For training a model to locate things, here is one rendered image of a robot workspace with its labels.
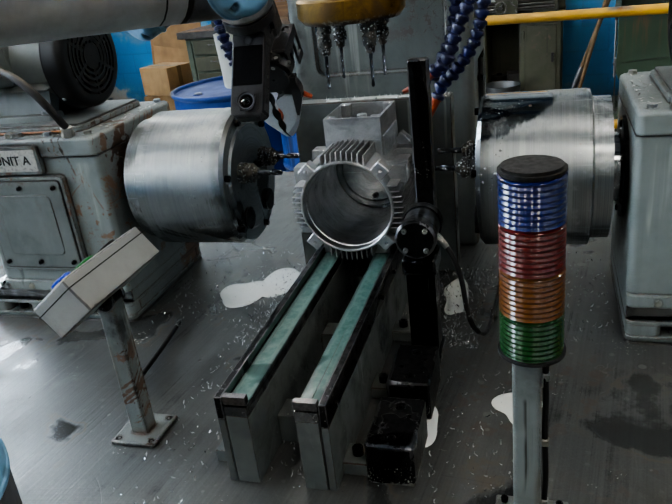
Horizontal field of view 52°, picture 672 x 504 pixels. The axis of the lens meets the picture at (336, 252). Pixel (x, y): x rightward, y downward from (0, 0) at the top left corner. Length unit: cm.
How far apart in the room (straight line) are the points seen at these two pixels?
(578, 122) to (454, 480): 54
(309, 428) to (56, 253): 71
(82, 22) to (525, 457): 59
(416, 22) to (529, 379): 86
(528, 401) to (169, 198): 75
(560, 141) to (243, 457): 63
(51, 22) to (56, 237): 78
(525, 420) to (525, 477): 7
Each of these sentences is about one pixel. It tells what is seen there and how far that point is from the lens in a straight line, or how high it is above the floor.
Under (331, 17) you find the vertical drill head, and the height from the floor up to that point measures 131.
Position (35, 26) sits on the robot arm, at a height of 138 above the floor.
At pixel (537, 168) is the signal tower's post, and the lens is 62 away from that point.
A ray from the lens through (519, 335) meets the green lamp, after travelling 67.
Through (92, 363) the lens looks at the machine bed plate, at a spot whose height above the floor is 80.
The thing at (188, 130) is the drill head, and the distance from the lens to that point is 125.
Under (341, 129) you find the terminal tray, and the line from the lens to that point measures 119.
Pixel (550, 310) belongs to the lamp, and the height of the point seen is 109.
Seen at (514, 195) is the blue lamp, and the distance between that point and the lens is 61.
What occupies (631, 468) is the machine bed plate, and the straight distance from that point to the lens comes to 94.
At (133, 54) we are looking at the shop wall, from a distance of 810.
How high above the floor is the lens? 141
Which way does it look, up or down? 23 degrees down
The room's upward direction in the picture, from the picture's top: 7 degrees counter-clockwise
